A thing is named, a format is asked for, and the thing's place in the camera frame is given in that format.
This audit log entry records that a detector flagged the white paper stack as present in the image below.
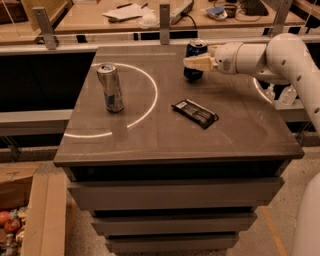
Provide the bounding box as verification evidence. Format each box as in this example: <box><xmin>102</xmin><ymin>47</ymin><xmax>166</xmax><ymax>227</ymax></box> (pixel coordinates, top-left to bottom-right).
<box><xmin>103</xmin><ymin>4</ymin><xmax>154</xmax><ymax>21</ymax></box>

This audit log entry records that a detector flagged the black snack bar packet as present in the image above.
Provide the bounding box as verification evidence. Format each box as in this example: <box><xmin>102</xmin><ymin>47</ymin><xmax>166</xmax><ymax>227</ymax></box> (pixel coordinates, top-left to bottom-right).
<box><xmin>172</xmin><ymin>99</ymin><xmax>219</xmax><ymax>129</ymax></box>

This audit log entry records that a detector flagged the metal bracket middle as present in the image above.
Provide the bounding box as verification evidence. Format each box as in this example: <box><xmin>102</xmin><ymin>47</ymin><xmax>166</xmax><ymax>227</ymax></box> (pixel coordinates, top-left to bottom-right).
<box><xmin>159</xmin><ymin>4</ymin><xmax>170</xmax><ymax>45</ymax></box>

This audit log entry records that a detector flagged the black pen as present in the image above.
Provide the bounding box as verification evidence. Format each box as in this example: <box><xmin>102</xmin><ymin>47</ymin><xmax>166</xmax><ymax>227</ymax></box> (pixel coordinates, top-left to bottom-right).
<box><xmin>116</xmin><ymin>3</ymin><xmax>132</xmax><ymax>9</ymax></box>

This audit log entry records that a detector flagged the grey drawer cabinet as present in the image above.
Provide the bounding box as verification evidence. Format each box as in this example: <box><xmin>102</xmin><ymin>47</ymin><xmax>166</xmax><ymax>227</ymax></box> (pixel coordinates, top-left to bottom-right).
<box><xmin>54</xmin><ymin>45</ymin><xmax>303</xmax><ymax>254</ymax></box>

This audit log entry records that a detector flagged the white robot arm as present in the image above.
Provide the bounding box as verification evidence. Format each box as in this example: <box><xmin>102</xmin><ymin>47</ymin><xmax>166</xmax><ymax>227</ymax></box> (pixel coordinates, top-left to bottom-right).
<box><xmin>183</xmin><ymin>33</ymin><xmax>320</xmax><ymax>133</ymax></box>

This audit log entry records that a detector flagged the silver slim energy drink can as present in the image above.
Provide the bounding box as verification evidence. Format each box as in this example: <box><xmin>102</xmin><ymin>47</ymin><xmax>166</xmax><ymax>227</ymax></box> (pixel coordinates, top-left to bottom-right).
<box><xmin>97</xmin><ymin>63</ymin><xmax>124</xmax><ymax>113</ymax></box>

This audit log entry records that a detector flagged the metal bracket left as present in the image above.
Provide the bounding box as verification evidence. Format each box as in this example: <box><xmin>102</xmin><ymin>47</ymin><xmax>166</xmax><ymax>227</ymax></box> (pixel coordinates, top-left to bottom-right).
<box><xmin>33</xmin><ymin>7</ymin><xmax>57</xmax><ymax>50</ymax></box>

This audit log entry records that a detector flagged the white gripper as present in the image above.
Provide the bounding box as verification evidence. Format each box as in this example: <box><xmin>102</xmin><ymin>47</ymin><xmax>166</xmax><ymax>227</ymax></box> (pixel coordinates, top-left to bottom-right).
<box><xmin>183</xmin><ymin>42</ymin><xmax>242</xmax><ymax>75</ymax></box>

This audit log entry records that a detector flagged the clear plastic bottle left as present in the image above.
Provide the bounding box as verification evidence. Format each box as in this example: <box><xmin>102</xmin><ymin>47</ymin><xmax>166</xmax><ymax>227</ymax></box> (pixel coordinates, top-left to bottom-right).
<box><xmin>264</xmin><ymin>84</ymin><xmax>275</xmax><ymax>102</ymax></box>

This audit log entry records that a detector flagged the cardboard box with snacks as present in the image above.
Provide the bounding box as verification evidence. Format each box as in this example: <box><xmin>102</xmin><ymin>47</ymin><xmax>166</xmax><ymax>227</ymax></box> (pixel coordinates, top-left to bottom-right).
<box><xmin>0</xmin><ymin>162</ymin><xmax>67</xmax><ymax>256</ymax></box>

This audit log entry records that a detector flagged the blue pepsi can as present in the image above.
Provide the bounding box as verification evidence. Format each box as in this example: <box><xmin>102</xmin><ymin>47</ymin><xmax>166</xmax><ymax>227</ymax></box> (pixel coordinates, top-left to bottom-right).
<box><xmin>184</xmin><ymin>39</ymin><xmax>208</xmax><ymax>81</ymax></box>

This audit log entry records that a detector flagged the grey power strip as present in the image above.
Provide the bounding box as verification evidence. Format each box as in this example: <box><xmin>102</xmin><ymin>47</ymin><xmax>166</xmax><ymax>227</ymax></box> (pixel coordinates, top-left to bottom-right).
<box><xmin>170</xmin><ymin>0</ymin><xmax>194</xmax><ymax>25</ymax></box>

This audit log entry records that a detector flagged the metal bracket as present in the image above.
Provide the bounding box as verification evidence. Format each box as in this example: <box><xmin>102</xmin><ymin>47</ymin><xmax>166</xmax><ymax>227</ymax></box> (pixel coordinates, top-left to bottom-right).
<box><xmin>159</xmin><ymin>4</ymin><xmax>170</xmax><ymax>45</ymax></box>
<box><xmin>268</xmin><ymin>0</ymin><xmax>293</xmax><ymax>38</ymax></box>
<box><xmin>33</xmin><ymin>7</ymin><xmax>57</xmax><ymax>50</ymax></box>

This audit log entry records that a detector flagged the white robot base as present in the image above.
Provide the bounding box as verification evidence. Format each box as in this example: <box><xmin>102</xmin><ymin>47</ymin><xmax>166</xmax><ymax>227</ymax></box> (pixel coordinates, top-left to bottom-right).
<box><xmin>291</xmin><ymin>173</ymin><xmax>320</xmax><ymax>256</ymax></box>

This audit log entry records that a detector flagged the white face mask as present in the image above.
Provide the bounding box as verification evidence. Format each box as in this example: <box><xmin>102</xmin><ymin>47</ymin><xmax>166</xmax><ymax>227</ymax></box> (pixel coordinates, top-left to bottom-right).
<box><xmin>137</xmin><ymin>13</ymin><xmax>159</xmax><ymax>29</ymax></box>

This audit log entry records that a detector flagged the black keyboard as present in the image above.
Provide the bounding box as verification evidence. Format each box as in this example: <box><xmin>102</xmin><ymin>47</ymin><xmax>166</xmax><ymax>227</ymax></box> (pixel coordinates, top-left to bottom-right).
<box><xmin>239</xmin><ymin>0</ymin><xmax>269</xmax><ymax>16</ymax></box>

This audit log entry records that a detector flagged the clear plastic bottle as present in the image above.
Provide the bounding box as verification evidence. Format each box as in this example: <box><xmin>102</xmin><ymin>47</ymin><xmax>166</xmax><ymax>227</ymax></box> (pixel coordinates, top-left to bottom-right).
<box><xmin>278</xmin><ymin>85</ymin><xmax>297</xmax><ymax>106</ymax></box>
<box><xmin>264</xmin><ymin>84</ymin><xmax>275</xmax><ymax>102</ymax></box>

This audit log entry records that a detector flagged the clear plastic bottle right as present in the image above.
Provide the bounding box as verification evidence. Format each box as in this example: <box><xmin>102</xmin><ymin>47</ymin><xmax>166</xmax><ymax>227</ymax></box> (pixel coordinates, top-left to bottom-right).
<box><xmin>278</xmin><ymin>85</ymin><xmax>297</xmax><ymax>106</ymax></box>

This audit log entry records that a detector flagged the metal bracket right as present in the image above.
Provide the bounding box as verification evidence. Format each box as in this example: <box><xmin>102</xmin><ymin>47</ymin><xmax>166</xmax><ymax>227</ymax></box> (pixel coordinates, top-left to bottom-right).
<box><xmin>268</xmin><ymin>0</ymin><xmax>293</xmax><ymax>38</ymax></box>

